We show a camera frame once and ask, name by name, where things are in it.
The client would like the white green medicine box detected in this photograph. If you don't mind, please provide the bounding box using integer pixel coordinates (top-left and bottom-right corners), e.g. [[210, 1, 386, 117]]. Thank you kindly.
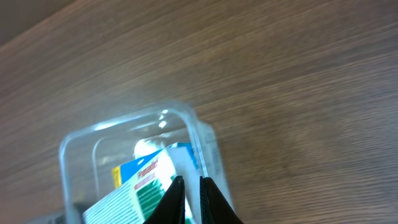
[[83, 167, 178, 224]]

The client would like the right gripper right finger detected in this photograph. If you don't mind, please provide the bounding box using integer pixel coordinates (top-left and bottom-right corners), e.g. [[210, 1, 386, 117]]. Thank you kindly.
[[200, 177, 243, 224]]

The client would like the clear plastic container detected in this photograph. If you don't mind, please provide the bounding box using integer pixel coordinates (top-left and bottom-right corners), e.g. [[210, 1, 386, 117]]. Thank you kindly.
[[59, 101, 233, 223]]

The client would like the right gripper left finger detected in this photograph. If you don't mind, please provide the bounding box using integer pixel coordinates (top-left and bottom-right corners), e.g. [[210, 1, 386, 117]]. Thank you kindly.
[[144, 175, 185, 224]]

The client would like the blue VapoDrops box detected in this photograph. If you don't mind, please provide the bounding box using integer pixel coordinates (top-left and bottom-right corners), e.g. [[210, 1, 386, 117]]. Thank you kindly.
[[112, 142, 199, 189]]

